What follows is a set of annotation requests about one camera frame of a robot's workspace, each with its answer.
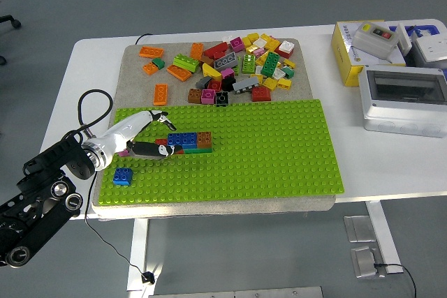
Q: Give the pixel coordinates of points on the red long toy brick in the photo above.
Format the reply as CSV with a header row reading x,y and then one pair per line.
x,y
161,141

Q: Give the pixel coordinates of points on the yellow cardboard box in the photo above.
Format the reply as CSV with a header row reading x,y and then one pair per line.
x,y
344,57

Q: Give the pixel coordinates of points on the grey metal strip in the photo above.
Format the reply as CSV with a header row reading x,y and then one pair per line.
x,y
235,292

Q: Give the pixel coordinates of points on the grey long toy brick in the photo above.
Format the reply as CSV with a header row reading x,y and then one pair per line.
x,y
245,85

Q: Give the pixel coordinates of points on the magenta square toy brick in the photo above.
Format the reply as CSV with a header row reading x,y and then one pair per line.
x,y
123,154
236,44
227,73
207,96

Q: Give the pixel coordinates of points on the grey-brown mat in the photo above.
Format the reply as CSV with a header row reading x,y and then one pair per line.
x,y
302,88

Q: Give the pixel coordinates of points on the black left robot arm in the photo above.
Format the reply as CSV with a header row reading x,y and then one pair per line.
x,y
45,186

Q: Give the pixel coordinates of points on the black plug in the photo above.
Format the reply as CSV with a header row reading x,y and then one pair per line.
x,y
147,276

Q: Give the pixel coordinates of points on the green studded baseplate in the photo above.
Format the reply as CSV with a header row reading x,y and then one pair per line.
x,y
262,155

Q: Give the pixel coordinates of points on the grey push-button switch box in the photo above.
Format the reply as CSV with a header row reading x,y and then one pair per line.
x,y
375,41

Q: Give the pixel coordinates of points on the grey small toy brick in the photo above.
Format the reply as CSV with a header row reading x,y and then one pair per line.
x,y
203,82

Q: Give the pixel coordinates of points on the dark green long toy brick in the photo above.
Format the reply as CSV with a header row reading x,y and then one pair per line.
x,y
270,64

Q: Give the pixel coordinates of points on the white table leg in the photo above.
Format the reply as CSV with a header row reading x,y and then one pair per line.
x,y
138,252
380,235

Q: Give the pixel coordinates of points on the lime green long toy brick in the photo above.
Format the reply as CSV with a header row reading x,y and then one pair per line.
x,y
248,63
186,62

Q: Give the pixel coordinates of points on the red white-topped toy brick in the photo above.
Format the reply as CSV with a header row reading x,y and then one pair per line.
x,y
284,49

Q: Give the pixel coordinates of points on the orange long toy brick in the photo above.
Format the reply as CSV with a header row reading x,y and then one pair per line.
x,y
179,72
151,52
197,51
160,94

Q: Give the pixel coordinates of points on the green flat toy brick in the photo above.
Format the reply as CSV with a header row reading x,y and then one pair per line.
x,y
199,150

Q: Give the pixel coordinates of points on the blue square toy brick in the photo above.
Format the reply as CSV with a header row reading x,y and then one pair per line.
x,y
174,138
189,139
123,176

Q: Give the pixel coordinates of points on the white wall socket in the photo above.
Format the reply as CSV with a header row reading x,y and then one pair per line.
x,y
431,46

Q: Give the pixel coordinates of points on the metal floor plate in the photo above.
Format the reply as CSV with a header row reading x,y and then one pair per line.
x,y
359,229
365,263

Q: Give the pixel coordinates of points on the dark green small toy brick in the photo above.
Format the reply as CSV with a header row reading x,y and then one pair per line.
x,y
289,72
159,63

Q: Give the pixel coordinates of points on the red sloped toy brick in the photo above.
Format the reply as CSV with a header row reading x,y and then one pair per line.
x,y
216,49

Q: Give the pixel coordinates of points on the black square toy brick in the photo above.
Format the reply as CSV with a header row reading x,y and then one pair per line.
x,y
227,83
221,98

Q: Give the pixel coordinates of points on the black chair wheel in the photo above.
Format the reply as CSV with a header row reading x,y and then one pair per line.
x,y
2,60

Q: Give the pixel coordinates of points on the yellow long toy brick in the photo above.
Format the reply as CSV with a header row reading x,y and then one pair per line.
x,y
271,43

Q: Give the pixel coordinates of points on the pink small toy brick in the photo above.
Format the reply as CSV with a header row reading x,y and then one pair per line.
x,y
258,52

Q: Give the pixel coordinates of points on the red square toy brick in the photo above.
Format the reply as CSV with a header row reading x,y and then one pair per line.
x,y
261,94
214,85

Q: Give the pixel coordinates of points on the white plastic part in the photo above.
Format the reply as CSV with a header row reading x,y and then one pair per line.
x,y
404,39

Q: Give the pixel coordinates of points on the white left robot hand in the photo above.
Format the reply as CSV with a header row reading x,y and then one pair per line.
x,y
129,127

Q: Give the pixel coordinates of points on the orange small toy brick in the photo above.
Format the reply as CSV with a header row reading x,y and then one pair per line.
x,y
149,68

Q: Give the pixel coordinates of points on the white enclosure with window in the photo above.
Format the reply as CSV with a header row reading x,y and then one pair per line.
x,y
401,109

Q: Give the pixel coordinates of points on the black chair base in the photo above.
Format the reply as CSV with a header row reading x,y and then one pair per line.
x,y
10,20

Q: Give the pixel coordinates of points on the brown small toy brick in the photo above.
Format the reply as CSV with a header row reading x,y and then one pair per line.
x,y
206,60

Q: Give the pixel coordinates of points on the brown square toy brick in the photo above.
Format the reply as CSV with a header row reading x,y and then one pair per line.
x,y
195,96
204,139

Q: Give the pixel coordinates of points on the grey toy brick with holes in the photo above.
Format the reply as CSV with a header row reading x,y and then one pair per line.
x,y
225,61

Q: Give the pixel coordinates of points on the yellow small toy brick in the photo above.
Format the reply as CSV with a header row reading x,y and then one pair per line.
x,y
261,59
258,78
270,83
253,37
289,63
247,42
284,83

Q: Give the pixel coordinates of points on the white small toy brick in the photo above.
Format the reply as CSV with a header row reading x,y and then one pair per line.
x,y
260,42
278,73

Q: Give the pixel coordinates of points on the yellow wedge toy brick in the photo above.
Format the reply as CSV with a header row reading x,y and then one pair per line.
x,y
211,72

